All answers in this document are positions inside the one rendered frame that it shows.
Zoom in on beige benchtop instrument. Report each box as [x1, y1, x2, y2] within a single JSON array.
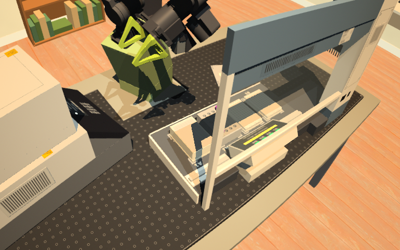
[[0, 45, 133, 250]]

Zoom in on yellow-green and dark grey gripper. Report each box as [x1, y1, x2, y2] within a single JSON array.
[[118, 3, 183, 67]]

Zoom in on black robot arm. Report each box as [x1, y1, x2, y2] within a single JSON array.
[[102, 0, 221, 54]]

